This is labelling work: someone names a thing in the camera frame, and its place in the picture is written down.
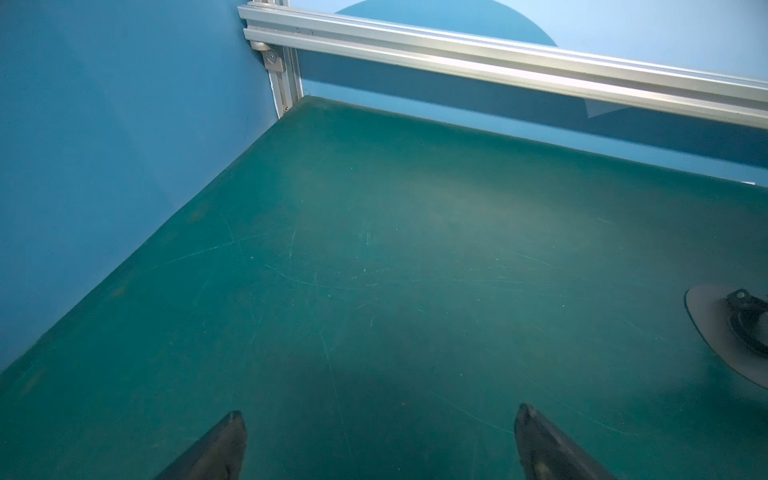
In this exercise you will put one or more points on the aluminium back frame rail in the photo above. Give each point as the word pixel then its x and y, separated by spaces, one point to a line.
pixel 666 89

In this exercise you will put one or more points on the aluminium left frame post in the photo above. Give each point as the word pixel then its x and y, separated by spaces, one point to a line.
pixel 282 65

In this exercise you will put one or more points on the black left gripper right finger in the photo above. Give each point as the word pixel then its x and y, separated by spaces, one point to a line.
pixel 546 452

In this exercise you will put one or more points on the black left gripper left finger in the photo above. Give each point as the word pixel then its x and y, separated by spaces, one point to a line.
pixel 218 454

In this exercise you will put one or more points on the black round phone stand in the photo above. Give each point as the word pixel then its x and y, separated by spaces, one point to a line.
pixel 733 322

